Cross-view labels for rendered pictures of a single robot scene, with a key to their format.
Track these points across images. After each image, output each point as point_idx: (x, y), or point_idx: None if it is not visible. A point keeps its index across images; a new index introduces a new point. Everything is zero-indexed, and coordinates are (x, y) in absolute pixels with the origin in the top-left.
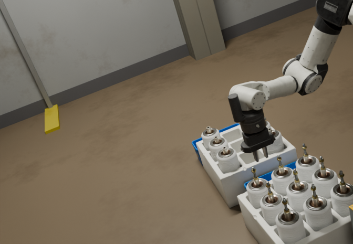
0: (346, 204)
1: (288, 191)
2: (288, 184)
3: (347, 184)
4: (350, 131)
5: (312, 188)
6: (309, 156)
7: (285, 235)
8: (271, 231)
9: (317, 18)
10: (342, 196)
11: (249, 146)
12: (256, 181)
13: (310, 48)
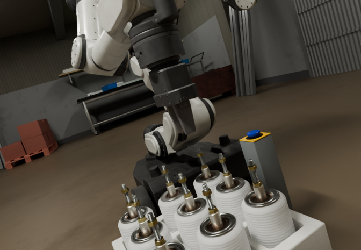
0: None
1: (199, 215)
2: (181, 219)
3: (198, 176)
4: None
5: (223, 157)
6: (124, 214)
7: (290, 216)
8: (275, 249)
9: None
10: (219, 173)
11: (191, 82)
12: (167, 244)
13: (97, 19)
